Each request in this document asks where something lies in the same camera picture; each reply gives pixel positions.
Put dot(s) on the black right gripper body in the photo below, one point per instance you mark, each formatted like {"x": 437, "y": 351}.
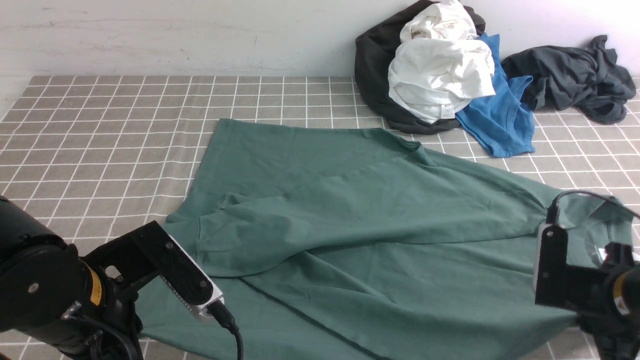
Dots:
{"x": 609, "y": 291}

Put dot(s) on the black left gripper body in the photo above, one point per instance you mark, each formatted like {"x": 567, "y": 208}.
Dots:
{"x": 136, "y": 255}

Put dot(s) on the green long sleeve shirt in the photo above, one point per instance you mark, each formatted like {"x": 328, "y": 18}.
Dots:
{"x": 356, "y": 244}

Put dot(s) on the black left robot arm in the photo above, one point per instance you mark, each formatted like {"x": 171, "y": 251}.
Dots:
{"x": 84, "y": 306}

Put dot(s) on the blue shirt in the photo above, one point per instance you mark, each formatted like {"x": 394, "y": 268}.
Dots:
{"x": 502, "y": 124}

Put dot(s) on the dark grey crumpled shirt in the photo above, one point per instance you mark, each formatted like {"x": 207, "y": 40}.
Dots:
{"x": 588, "y": 79}

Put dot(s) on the white crumpled shirt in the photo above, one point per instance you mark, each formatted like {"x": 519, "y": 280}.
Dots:
{"x": 441, "y": 65}

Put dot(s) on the grey checkered tablecloth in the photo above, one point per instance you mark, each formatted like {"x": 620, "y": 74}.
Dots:
{"x": 95, "y": 157}

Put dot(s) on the black garment under pile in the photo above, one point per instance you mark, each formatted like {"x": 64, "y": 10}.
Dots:
{"x": 375, "y": 50}

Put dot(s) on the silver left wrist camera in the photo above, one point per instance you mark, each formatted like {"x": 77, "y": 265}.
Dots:
{"x": 188, "y": 281}

